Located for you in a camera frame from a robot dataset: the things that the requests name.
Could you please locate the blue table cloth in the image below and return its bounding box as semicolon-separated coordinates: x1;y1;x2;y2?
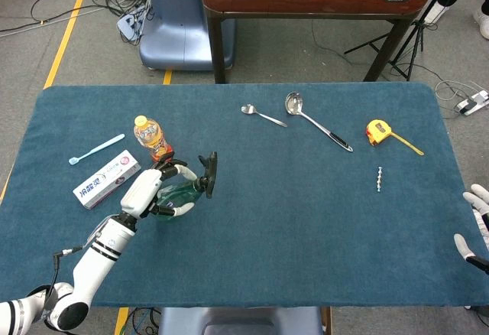
0;81;489;309

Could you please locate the metal ladle black handle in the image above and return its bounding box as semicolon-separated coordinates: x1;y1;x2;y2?
284;90;355;153

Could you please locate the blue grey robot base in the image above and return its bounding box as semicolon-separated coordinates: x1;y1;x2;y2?
138;0;236;72

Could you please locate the brown mahjong table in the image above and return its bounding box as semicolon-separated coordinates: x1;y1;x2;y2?
201;0;432;84

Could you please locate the small metal spoon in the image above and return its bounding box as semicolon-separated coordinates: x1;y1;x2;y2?
240;103;289;128

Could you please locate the blue robot torso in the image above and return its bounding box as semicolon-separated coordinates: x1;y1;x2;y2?
158;306;324;335

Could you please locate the black tripod stand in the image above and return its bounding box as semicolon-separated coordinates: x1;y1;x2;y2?
343;0;465;82

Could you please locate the light blue toothbrush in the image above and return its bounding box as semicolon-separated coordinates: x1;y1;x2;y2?
68;133;126;166

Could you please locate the yellow tape measure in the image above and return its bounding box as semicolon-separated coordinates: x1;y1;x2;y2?
365;119;426;157

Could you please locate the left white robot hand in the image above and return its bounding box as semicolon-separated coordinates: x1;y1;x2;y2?
120;151;199;220

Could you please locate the iced tea drink bottle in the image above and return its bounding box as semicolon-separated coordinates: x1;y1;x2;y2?
132;115;176;164

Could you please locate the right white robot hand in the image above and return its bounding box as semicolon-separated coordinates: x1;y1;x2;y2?
453;184;489;275

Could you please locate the white sneaker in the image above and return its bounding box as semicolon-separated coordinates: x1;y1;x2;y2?
472;5;489;40

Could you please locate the white pink toothpaste box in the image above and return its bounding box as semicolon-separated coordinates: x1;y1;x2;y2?
72;149;142;210

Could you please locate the white power strip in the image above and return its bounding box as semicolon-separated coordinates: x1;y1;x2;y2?
116;4;148;40
456;89;489;116

